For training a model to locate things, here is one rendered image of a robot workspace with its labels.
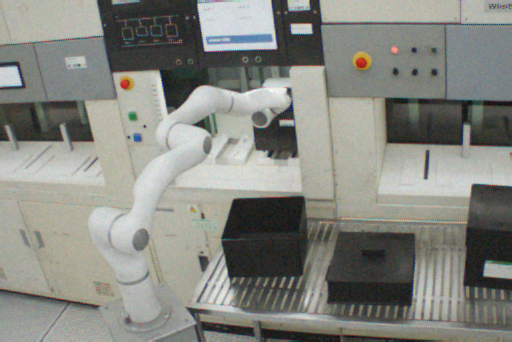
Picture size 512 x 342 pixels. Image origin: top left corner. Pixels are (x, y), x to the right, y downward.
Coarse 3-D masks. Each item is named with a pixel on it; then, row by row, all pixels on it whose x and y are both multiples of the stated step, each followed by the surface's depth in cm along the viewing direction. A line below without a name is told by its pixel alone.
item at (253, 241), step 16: (240, 208) 241; (256, 208) 240; (272, 208) 239; (288, 208) 238; (304, 208) 231; (224, 224) 224; (240, 224) 244; (256, 224) 243; (272, 224) 242; (288, 224) 241; (304, 224) 229; (224, 240) 215; (240, 240) 214; (256, 240) 213; (272, 240) 213; (288, 240) 212; (304, 240) 227; (224, 256) 220; (240, 256) 218; (256, 256) 217; (272, 256) 216; (288, 256) 215; (304, 256) 226; (240, 272) 222; (256, 272) 221; (272, 272) 220; (288, 272) 219
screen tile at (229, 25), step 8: (208, 8) 221; (216, 8) 220; (224, 8) 219; (232, 8) 218; (208, 16) 223; (216, 16) 222; (232, 16) 220; (208, 24) 224; (216, 24) 223; (224, 24) 222; (232, 24) 222; (208, 32) 226; (216, 32) 225
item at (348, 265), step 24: (336, 240) 218; (360, 240) 216; (384, 240) 214; (408, 240) 212; (336, 264) 206; (360, 264) 204; (384, 264) 202; (408, 264) 200; (336, 288) 200; (360, 288) 198; (384, 288) 195; (408, 288) 193
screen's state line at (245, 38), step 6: (210, 36) 226; (216, 36) 226; (222, 36) 225; (228, 36) 224; (234, 36) 224; (240, 36) 223; (246, 36) 223; (252, 36) 222; (258, 36) 221; (264, 36) 221; (270, 36) 220; (210, 42) 228; (216, 42) 227; (222, 42) 226; (228, 42) 226; (234, 42) 225; (240, 42) 224; (246, 42) 224; (252, 42) 223; (258, 42) 222; (264, 42) 222; (270, 42) 221
